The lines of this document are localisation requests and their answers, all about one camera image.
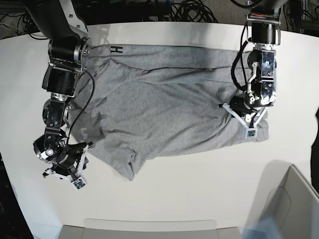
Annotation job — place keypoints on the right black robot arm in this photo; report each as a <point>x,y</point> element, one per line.
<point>68,45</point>

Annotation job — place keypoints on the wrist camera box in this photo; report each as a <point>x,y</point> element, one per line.
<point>79,183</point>
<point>251,132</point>

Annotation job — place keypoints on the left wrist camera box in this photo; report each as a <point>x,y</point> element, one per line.
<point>251,132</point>

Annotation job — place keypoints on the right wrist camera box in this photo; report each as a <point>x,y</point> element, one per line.
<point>79,183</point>

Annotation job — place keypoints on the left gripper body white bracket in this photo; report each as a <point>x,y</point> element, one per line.
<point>251,115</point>

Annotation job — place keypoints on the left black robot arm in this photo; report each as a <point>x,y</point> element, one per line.
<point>258,92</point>

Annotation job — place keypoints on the grey bin right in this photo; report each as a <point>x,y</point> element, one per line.
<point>294,206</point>

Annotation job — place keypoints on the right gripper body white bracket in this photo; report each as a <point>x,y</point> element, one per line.
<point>70,164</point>

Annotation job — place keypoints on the blue object bottom right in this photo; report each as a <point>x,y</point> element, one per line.
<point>264,229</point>

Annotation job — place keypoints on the grey tray bottom edge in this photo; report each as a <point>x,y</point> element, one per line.
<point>108,229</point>

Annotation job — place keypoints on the grey T-shirt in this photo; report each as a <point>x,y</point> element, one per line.
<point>140,102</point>

